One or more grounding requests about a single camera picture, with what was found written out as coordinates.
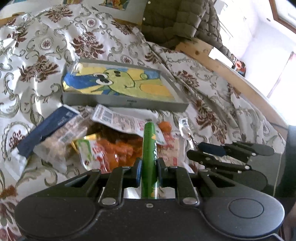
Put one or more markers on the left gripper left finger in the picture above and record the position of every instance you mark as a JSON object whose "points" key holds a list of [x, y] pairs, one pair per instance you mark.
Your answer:
{"points": [[117, 181]]}

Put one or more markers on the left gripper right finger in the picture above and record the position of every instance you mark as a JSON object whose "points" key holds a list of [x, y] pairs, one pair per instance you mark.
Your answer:
{"points": [[179, 179]]}

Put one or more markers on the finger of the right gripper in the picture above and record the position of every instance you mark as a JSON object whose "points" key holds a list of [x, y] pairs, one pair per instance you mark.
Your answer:
{"points": [[211, 162], [224, 150]]}

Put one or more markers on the green sausage snack stick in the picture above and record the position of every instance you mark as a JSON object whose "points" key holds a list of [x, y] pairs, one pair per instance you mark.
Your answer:
{"points": [[149, 182]]}

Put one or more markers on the rice cracker snack pack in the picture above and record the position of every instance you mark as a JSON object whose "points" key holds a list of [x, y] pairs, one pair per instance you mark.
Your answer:
{"points": [[172, 152]]}

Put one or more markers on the orange dried fruit bag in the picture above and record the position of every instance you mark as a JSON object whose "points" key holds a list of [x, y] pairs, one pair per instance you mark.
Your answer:
{"points": [[106, 154]]}

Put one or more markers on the orange tangerine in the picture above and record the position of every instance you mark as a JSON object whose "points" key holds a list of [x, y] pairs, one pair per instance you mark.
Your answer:
{"points": [[165, 127]]}

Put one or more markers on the white green snack bag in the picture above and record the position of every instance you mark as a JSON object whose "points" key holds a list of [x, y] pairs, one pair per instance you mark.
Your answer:
{"points": [[119, 122]]}

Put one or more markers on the clear nut bar package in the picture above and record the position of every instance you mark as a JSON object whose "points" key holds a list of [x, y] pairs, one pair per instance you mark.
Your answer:
{"points": [[55, 149]]}

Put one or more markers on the navy blue snack packet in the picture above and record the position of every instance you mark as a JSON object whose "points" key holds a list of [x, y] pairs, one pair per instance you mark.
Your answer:
{"points": [[48, 126]]}

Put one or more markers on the clear dark snack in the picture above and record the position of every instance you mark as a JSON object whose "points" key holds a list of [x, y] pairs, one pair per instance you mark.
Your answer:
{"points": [[186, 133]]}

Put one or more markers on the colourful box on shelf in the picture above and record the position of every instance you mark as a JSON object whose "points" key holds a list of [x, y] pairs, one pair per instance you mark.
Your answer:
{"points": [[239, 66]]}

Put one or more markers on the grey tray with painting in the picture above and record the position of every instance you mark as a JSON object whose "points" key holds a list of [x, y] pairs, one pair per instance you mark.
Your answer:
{"points": [[112, 84]]}

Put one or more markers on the olive puffer jacket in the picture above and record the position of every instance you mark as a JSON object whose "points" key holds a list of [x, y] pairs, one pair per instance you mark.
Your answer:
{"points": [[167, 23]]}

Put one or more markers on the yellow green torn poster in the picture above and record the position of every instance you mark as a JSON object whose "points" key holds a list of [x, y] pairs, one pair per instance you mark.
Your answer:
{"points": [[116, 4]]}

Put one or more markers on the wooden bed frame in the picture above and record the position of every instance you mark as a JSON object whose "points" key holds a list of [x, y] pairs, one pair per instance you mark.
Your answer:
{"points": [[215, 61]]}

